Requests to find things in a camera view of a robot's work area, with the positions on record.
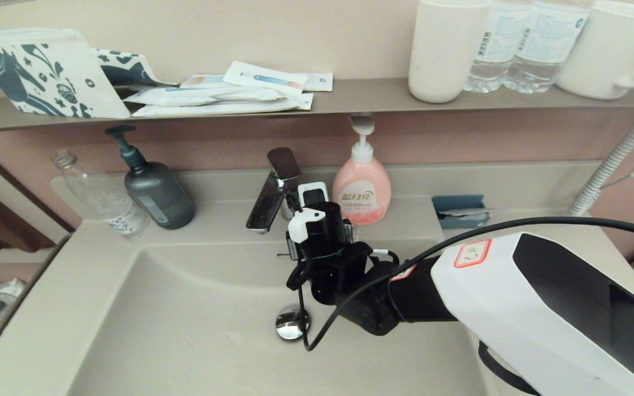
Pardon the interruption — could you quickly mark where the long white sachet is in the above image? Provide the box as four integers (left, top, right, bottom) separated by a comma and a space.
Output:
124, 86, 290, 106

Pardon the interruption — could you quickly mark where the black and white wrist camera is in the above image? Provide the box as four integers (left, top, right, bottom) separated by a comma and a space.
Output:
287, 181, 353, 262

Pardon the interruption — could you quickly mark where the small blue tray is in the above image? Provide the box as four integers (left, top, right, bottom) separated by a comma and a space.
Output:
432, 194, 490, 229

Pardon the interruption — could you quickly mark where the thin white wrapped item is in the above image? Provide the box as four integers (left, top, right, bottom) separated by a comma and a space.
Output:
442, 208, 507, 221

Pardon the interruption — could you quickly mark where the small white sachet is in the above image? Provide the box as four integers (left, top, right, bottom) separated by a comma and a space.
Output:
295, 73, 333, 92

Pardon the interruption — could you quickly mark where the large white blue-print pouch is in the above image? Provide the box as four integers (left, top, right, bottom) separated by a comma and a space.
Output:
0, 29, 132, 120

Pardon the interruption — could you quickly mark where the empty clear plastic bottle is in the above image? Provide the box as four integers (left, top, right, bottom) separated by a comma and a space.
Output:
52, 150, 151, 243

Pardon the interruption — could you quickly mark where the small blue-print pouch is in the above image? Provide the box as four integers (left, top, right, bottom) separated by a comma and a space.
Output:
90, 47, 180, 89

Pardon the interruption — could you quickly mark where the brown hanging towel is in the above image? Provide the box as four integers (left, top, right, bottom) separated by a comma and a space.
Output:
0, 192, 56, 254

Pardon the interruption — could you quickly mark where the pink soap pump bottle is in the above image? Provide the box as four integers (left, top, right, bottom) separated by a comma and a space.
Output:
332, 117, 392, 226

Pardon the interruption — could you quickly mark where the wide flat white sachet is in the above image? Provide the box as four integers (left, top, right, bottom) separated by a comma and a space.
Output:
132, 92, 314, 117

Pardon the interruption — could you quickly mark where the beige sink basin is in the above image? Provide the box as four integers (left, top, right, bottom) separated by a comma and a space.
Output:
67, 238, 496, 396

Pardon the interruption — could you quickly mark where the white plastic tumbler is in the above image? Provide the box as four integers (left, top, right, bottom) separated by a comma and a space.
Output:
407, 0, 491, 104

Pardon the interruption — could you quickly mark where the dark grey pump bottle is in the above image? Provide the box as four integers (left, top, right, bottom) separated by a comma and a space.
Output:
105, 126, 196, 230

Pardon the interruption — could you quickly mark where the chrome drain stopper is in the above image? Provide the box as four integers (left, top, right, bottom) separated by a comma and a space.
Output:
275, 308, 311, 342

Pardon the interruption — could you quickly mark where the white coiled cord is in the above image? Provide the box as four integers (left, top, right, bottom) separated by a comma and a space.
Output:
567, 113, 634, 217

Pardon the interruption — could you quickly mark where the clear labelled water bottle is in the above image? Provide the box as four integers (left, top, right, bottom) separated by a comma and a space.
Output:
463, 0, 532, 93
503, 0, 593, 94

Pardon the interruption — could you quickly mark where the grey wall shelf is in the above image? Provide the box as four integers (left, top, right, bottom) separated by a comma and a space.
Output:
0, 78, 634, 135

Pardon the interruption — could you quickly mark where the white ribbed mug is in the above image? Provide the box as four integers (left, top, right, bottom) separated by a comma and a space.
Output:
555, 0, 634, 100

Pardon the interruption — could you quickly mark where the peach and blue sachet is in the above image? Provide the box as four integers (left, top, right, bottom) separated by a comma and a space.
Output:
181, 74, 235, 89

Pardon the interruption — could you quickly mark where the chrome faucet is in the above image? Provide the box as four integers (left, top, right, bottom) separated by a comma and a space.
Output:
245, 147, 305, 234

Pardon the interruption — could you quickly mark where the white sachet with blue stripe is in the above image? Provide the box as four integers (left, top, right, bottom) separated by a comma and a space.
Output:
222, 60, 308, 94

